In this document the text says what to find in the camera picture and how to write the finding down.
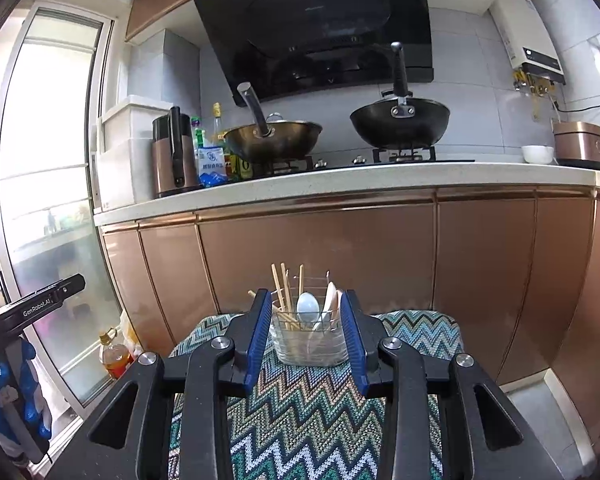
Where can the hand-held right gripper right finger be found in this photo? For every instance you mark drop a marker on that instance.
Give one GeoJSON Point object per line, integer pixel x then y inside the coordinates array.
{"type": "Point", "coordinates": [352, 340]}

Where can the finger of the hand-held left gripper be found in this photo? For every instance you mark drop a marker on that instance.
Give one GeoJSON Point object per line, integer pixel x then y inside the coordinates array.
{"type": "Point", "coordinates": [70, 285]}

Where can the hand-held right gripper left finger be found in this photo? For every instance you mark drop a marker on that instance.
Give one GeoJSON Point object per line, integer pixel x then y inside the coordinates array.
{"type": "Point", "coordinates": [260, 340]}

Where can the white ceramic spoon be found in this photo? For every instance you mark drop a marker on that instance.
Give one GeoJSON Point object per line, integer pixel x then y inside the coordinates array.
{"type": "Point", "coordinates": [330, 300]}

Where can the clear utensil holder with rack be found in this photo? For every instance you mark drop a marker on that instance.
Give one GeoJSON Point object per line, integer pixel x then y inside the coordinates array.
{"type": "Point", "coordinates": [305, 350]}

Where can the pale blue ceramic spoon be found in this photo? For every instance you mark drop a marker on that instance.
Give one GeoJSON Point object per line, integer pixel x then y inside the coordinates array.
{"type": "Point", "coordinates": [307, 305]}

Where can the set of bamboo chopsticks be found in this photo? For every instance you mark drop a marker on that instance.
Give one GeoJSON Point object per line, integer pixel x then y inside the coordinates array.
{"type": "Point", "coordinates": [280, 285]}

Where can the red and white plastic bag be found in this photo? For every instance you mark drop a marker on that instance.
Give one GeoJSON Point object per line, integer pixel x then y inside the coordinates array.
{"type": "Point", "coordinates": [130, 335]}

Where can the zigzag knit cloth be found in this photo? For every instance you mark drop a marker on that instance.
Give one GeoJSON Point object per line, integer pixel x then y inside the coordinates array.
{"type": "Point", "coordinates": [305, 410]}

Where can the copper lower kitchen cabinet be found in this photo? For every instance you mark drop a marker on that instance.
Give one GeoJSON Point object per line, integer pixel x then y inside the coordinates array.
{"type": "Point", "coordinates": [330, 240]}

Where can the sliding glass door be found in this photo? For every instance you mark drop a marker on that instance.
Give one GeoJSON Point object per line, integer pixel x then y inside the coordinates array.
{"type": "Point", "coordinates": [50, 135]}

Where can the copper electric kettle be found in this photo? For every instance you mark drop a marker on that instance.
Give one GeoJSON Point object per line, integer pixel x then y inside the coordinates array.
{"type": "Point", "coordinates": [167, 165]}

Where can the white kitchen countertop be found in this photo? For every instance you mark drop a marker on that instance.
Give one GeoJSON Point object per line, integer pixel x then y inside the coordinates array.
{"type": "Point", "coordinates": [380, 177]}

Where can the dark bottle with yellow label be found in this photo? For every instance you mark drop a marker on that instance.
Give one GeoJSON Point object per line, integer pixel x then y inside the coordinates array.
{"type": "Point", "coordinates": [242, 167]}

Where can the gas stove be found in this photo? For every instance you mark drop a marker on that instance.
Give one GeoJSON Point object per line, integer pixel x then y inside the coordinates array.
{"type": "Point", "coordinates": [360, 164]}

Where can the blue and white salt bag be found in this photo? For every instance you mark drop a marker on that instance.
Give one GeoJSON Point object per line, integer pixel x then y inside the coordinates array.
{"type": "Point", "coordinates": [212, 167]}

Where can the green bottle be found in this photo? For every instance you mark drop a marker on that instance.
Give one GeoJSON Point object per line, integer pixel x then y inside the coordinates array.
{"type": "Point", "coordinates": [198, 135]}

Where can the yellow cap seasoning bottle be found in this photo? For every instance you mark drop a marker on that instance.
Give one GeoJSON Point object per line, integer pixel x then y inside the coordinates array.
{"type": "Point", "coordinates": [217, 125]}

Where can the white bowl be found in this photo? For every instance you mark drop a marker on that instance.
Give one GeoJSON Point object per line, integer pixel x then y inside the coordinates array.
{"type": "Point", "coordinates": [537, 154]}

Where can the copper rice cooker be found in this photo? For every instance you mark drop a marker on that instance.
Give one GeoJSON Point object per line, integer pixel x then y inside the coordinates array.
{"type": "Point", "coordinates": [580, 145]}

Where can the black range hood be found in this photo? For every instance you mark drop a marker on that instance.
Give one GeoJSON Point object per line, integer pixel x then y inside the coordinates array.
{"type": "Point", "coordinates": [320, 25]}

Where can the white water heater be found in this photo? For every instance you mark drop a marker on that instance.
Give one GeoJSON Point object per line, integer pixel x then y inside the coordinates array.
{"type": "Point", "coordinates": [525, 30]}

